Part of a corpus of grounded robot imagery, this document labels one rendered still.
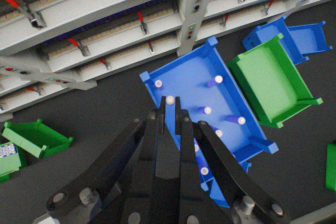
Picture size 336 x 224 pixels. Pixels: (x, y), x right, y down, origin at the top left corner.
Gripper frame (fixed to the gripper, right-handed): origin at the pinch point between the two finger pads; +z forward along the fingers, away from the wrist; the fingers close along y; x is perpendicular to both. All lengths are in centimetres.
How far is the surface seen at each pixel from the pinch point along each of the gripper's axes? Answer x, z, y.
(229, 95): -2.7, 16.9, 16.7
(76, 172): -70, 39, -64
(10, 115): -35, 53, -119
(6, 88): -7, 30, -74
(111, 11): 19.9, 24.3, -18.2
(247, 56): 8, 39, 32
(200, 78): 1.7, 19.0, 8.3
